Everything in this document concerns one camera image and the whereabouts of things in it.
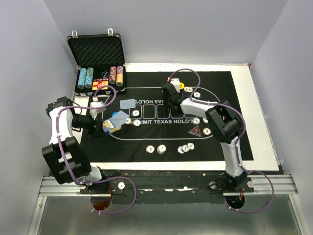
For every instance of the card deck in case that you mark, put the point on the card deck in case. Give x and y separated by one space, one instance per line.
99 82

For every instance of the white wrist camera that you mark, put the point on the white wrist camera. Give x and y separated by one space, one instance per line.
176 83
96 109

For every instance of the green chip row in case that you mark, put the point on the green chip row in case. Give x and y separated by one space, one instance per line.
89 77

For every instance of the red poker chip stack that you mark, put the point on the red poker chip stack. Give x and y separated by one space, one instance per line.
150 149

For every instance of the grey poker chip stack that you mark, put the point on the grey poker chip stack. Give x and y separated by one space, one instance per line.
161 149

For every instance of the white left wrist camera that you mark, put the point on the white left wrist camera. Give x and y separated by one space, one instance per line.
96 109

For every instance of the white table board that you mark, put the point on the white table board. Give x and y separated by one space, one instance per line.
263 151

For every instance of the red triangular dealer button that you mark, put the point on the red triangular dealer button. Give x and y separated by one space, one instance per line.
195 131

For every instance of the blue backed card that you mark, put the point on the blue backed card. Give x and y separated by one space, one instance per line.
127 104

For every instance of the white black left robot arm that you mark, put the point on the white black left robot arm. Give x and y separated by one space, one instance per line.
65 157

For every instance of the aluminium rail frame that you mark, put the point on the aluminium rail frame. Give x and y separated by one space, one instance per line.
268 210

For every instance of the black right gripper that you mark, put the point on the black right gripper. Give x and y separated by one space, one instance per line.
166 102

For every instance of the blue chip row in case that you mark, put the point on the blue chip row in case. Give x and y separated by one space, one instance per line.
82 78

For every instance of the blue playing card box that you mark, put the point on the blue playing card box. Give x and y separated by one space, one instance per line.
108 127

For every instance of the red 100 poker chip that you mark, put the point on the red 100 poker chip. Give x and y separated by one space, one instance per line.
128 121

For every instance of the red chip row in case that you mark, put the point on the red chip row in case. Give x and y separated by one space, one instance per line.
113 74

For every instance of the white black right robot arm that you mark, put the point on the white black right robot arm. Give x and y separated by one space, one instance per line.
226 124

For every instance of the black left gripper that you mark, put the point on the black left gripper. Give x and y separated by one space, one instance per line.
96 131

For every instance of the blue poker chip stack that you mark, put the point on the blue poker chip stack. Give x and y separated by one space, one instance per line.
185 148

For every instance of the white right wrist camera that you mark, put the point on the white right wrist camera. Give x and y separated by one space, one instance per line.
176 83

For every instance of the grey 1 poker chip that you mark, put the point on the grey 1 poker chip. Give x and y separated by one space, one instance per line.
136 122

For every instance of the orange chip row in case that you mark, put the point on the orange chip row in case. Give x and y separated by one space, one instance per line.
120 76

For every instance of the black aluminium poker case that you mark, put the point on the black aluminium poker case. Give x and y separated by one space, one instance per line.
99 52

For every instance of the blue backed card fan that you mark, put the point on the blue backed card fan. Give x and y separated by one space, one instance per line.
119 118

